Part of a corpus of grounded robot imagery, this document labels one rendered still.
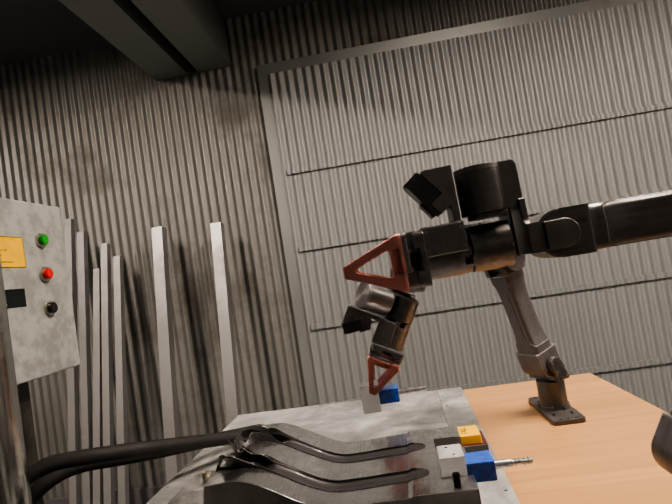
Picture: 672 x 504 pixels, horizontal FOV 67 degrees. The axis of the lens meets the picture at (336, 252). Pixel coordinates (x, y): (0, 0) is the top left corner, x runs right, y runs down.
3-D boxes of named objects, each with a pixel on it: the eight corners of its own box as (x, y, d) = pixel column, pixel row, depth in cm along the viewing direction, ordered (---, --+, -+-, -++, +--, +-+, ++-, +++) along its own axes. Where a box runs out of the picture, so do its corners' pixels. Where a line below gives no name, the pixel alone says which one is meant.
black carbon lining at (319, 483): (426, 453, 87) (417, 397, 87) (433, 495, 71) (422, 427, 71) (232, 474, 91) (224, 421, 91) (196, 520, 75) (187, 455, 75)
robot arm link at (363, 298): (370, 308, 95) (383, 247, 98) (349, 308, 103) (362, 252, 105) (420, 323, 99) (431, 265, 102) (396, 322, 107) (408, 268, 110)
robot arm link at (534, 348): (547, 382, 114) (496, 249, 112) (525, 379, 120) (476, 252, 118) (564, 369, 117) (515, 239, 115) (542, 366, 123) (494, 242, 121)
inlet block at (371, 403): (427, 398, 105) (422, 372, 105) (429, 404, 100) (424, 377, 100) (365, 407, 106) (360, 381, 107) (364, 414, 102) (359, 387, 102)
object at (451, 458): (530, 472, 75) (524, 435, 75) (540, 486, 70) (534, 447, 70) (441, 482, 76) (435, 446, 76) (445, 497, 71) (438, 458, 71)
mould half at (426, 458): (464, 475, 91) (452, 400, 92) (490, 558, 66) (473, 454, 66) (201, 503, 97) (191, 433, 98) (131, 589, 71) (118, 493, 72)
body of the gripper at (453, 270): (406, 233, 58) (470, 220, 58) (402, 237, 68) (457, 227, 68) (417, 288, 58) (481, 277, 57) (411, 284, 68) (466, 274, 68)
